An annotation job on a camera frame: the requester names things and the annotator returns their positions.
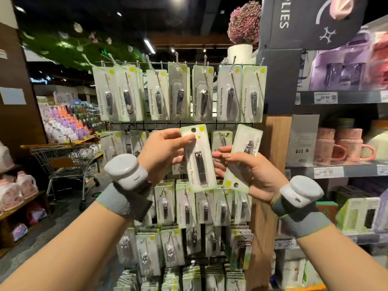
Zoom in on grey kitchenware shelf unit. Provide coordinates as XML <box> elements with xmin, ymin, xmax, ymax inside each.
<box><xmin>273</xmin><ymin>15</ymin><xmax>388</xmax><ymax>291</ymax></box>

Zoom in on cream white jug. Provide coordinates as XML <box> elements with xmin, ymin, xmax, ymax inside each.
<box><xmin>365</xmin><ymin>120</ymin><xmax>388</xmax><ymax>161</ymax></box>

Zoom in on wooden pillar panel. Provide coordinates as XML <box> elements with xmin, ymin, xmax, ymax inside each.
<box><xmin>0</xmin><ymin>0</ymin><xmax>48</xmax><ymax>161</ymax></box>

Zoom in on pink flowers in white pot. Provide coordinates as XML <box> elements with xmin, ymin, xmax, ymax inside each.
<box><xmin>227</xmin><ymin>1</ymin><xmax>262</xmax><ymax>64</ymax></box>

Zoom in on dark hanging aisle sign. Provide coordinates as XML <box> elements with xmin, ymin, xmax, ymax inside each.
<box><xmin>259</xmin><ymin>0</ymin><xmax>369</xmax><ymax>51</ymax></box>

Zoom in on person's left forearm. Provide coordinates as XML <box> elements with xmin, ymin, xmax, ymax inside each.
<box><xmin>0</xmin><ymin>203</ymin><xmax>131</xmax><ymax>291</ymax></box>

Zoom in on person's right hand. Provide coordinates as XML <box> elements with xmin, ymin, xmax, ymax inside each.
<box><xmin>212</xmin><ymin>145</ymin><xmax>290</xmax><ymax>205</ymax></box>

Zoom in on large white product box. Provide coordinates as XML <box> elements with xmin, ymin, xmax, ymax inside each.
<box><xmin>286</xmin><ymin>114</ymin><xmax>320</xmax><ymax>167</ymax></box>

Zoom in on empty silver shopping cart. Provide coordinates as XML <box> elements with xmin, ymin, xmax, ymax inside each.
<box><xmin>21</xmin><ymin>142</ymin><xmax>104</xmax><ymax>211</ymax></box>

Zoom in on person's left hand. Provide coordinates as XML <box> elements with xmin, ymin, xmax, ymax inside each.
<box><xmin>137</xmin><ymin>128</ymin><xmax>196</xmax><ymax>186</ymax></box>

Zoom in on person's right forearm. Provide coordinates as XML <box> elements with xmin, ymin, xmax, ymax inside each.
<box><xmin>297</xmin><ymin>224</ymin><xmax>388</xmax><ymax>291</ymax></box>

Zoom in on row of pink red packs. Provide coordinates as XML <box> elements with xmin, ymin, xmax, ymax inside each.
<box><xmin>367</xmin><ymin>33</ymin><xmax>388</xmax><ymax>90</ymax></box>

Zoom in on green hanging ceiling decor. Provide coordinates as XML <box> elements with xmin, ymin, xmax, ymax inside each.
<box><xmin>21</xmin><ymin>21</ymin><xmax>146</xmax><ymax>72</ymax></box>

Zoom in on grey wrist tracker band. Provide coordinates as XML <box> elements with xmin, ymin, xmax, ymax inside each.
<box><xmin>96</xmin><ymin>154</ymin><xmax>154</xmax><ymax>222</ymax></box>
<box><xmin>270</xmin><ymin>175</ymin><xmax>333</xmax><ymax>238</ymax></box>

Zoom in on row of pastel laundry bottles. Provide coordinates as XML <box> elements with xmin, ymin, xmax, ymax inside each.
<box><xmin>39</xmin><ymin>103</ymin><xmax>104</xmax><ymax>143</ymax></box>

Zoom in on green white box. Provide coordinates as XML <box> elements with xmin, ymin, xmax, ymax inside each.
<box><xmin>335</xmin><ymin>186</ymin><xmax>380</xmax><ymax>233</ymax></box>

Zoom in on wooden post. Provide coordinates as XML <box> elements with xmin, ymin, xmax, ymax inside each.
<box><xmin>245</xmin><ymin>115</ymin><xmax>293</xmax><ymax>291</ymax></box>

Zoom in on wooden ceiling frame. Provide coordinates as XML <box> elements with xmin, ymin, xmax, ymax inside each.
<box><xmin>148</xmin><ymin>32</ymin><xmax>234</xmax><ymax>49</ymax></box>

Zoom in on teal orange box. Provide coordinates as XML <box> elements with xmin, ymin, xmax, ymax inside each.
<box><xmin>315</xmin><ymin>201</ymin><xmax>339</xmax><ymax>225</ymax></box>

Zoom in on wooden detergent shelf unit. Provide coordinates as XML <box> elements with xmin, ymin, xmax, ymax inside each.
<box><xmin>0</xmin><ymin>163</ymin><xmax>46</xmax><ymax>258</ymax></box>

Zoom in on purple boxed appliance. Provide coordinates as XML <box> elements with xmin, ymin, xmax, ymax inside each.
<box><xmin>309</xmin><ymin>30</ymin><xmax>372</xmax><ymax>91</ymax></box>

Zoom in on white carded nail clipper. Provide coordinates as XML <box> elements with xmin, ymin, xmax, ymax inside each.
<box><xmin>181</xmin><ymin>124</ymin><xmax>217</xmax><ymax>193</ymax></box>
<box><xmin>223</xmin><ymin>124</ymin><xmax>263</xmax><ymax>193</ymax></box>

